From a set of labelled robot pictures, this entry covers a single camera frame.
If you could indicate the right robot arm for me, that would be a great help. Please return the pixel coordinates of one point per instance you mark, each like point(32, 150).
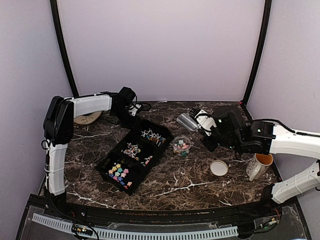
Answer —
point(270, 136)

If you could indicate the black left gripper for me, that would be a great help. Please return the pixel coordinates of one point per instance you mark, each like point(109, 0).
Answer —
point(134, 124)

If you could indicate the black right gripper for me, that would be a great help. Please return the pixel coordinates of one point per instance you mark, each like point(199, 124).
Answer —
point(210, 146)

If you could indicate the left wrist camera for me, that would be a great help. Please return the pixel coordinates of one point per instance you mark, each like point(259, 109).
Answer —
point(134, 109)

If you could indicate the metal candy scoop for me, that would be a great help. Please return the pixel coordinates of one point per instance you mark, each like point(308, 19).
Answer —
point(187, 122)

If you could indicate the white slotted cable duct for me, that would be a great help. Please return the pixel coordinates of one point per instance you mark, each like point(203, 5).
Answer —
point(125, 231)

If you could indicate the round wooden coaster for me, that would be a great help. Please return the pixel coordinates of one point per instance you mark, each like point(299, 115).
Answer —
point(87, 119)

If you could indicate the clear plastic cup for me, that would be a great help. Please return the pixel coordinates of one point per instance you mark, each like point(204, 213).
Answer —
point(181, 145)

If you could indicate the black three-compartment candy tray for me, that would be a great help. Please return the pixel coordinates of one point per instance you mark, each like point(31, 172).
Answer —
point(129, 162)

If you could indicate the black frame post right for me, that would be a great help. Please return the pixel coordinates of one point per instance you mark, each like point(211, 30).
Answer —
point(258, 53)

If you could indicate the white ceramic mug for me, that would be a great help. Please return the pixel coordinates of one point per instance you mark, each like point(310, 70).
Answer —
point(258, 165)

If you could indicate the black frame post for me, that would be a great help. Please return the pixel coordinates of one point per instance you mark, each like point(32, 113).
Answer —
point(258, 53)
point(62, 47)

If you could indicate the black frame post left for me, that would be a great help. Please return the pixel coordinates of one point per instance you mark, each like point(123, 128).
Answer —
point(62, 47)

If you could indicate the white round lid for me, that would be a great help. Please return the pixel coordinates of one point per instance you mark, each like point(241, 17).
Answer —
point(219, 168)

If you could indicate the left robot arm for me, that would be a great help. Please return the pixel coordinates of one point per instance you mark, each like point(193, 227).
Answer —
point(58, 126)

